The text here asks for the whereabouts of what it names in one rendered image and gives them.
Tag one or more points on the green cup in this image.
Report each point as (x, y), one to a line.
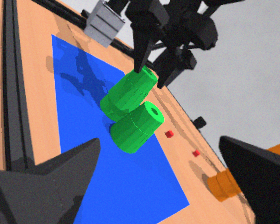
(132, 89)
(110, 110)
(135, 128)

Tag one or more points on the blue rectangular mat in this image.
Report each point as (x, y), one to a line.
(136, 188)

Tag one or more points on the orange cup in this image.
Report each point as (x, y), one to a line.
(275, 149)
(216, 189)
(226, 184)
(232, 179)

